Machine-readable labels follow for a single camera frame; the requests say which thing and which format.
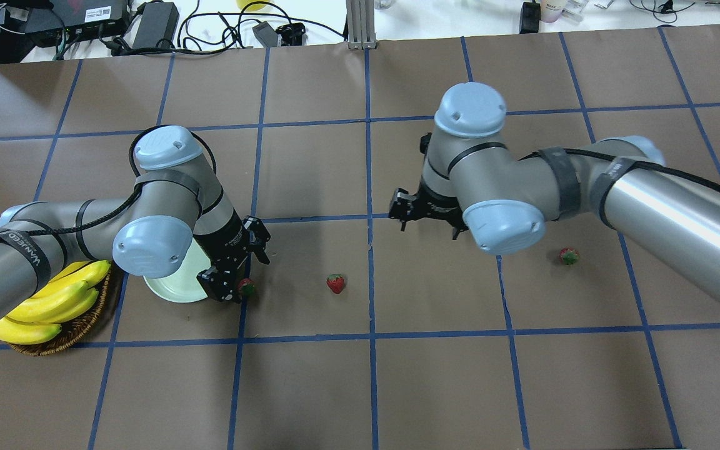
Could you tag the white paper cup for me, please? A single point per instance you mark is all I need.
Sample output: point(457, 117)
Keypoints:
point(551, 10)

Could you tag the pale green plate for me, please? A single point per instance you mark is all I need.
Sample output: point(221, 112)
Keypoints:
point(182, 287)

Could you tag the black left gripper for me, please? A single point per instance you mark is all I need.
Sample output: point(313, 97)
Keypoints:
point(225, 241)

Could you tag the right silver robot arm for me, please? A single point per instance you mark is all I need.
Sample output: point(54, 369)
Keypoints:
point(471, 180)

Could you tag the wicker fruit basket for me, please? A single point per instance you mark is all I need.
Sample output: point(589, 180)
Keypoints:
point(75, 330)

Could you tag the black power adapter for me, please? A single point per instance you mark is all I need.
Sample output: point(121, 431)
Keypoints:
point(529, 18)

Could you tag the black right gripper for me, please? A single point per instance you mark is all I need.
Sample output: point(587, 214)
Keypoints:
point(437, 204)

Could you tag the yellow banana bunch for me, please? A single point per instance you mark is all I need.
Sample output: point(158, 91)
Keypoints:
point(67, 295)

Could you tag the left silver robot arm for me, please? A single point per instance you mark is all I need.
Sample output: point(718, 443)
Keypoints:
point(176, 199)

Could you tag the aluminium frame post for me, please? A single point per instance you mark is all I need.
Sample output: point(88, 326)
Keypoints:
point(360, 25)

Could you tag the red strawberry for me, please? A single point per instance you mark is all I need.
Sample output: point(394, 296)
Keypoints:
point(336, 283)
point(246, 288)
point(569, 256)

